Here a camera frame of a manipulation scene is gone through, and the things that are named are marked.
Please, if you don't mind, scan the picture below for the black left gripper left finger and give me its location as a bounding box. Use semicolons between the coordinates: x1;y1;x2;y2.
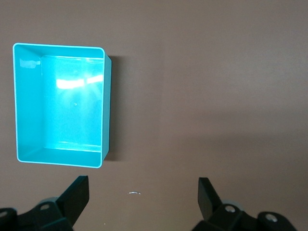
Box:
0;175;90;231

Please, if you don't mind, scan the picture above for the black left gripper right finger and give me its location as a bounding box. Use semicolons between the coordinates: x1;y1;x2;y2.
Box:
192;177;295;231

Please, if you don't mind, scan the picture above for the teal plastic bin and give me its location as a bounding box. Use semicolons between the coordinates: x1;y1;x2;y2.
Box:
12;42;113;170

